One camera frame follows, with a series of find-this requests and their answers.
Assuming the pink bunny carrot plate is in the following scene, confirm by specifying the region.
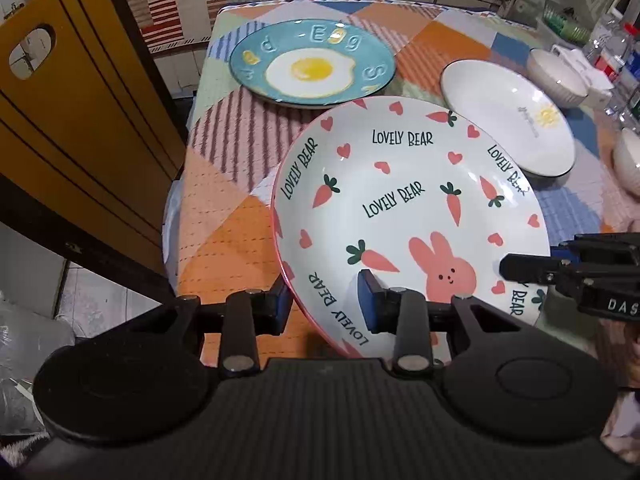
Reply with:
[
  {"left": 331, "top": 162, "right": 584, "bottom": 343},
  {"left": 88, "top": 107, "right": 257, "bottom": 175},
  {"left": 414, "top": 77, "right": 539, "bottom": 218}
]
[{"left": 271, "top": 96, "right": 550, "bottom": 359}]

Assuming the blue fried egg plate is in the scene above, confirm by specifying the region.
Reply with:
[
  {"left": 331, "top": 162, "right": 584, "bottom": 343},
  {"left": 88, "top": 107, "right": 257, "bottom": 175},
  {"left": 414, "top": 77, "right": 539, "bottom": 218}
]
[{"left": 229, "top": 18, "right": 396, "bottom": 108}]

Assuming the white ribbed bowl near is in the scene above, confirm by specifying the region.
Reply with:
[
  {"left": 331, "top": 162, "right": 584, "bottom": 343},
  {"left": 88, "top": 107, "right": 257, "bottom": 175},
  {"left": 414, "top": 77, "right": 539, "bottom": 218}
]
[{"left": 612, "top": 128, "right": 640, "bottom": 196}]

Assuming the white ribbed bowl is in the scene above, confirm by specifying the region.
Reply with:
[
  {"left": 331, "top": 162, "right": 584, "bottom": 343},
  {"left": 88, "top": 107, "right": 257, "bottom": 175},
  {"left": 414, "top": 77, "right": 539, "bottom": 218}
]
[
  {"left": 526, "top": 49, "right": 588, "bottom": 108},
  {"left": 612, "top": 128, "right": 640, "bottom": 196}
]

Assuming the white plate with sun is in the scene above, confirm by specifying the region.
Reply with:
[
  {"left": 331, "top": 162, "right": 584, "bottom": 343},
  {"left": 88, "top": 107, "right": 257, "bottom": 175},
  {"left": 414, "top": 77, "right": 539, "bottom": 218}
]
[{"left": 439, "top": 58, "right": 576, "bottom": 178}]

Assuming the white ribbed bowl far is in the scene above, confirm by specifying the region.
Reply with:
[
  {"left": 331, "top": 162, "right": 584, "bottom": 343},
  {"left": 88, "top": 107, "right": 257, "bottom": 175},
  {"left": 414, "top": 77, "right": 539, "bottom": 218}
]
[{"left": 526, "top": 49, "right": 588, "bottom": 108}]

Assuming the clear bottle red cap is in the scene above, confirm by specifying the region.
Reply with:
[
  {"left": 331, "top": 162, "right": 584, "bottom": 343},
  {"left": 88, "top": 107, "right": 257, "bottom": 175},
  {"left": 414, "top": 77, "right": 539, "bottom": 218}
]
[{"left": 582, "top": 22, "right": 639, "bottom": 82}]

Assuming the yellow wooden chair back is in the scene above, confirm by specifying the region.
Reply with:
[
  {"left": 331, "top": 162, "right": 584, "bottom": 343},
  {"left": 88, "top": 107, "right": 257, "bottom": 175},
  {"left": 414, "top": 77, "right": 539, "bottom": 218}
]
[{"left": 1, "top": 0, "right": 186, "bottom": 302}]

